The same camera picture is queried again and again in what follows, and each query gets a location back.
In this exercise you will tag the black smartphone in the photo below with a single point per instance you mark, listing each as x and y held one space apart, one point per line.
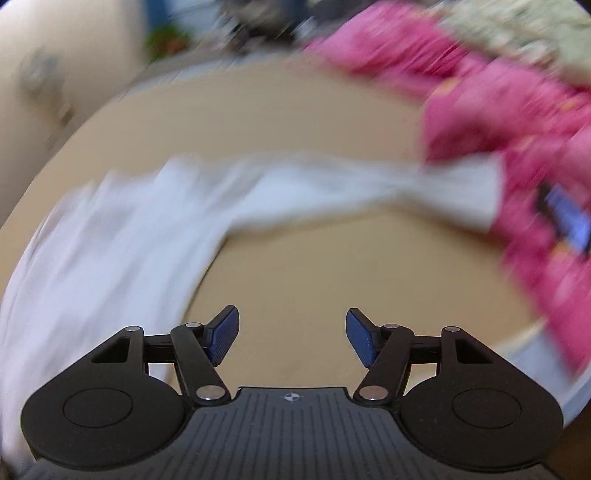
570 221

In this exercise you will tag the potted green plant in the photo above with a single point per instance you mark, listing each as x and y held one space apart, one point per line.
166 41

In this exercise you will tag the pale green floral quilt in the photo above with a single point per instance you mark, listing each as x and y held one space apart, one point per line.
551 35

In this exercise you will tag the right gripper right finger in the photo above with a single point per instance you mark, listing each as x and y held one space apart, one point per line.
453 397

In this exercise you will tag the tan mattress pad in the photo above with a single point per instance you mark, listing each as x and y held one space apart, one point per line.
293 283

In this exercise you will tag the white t-shirt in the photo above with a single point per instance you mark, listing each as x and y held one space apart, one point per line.
133 249

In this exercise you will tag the white standing fan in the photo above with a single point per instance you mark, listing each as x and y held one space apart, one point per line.
41 84

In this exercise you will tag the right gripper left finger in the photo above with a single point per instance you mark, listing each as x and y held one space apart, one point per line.
130 396

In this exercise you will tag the pink floral quilt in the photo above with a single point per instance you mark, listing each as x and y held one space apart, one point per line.
537 125

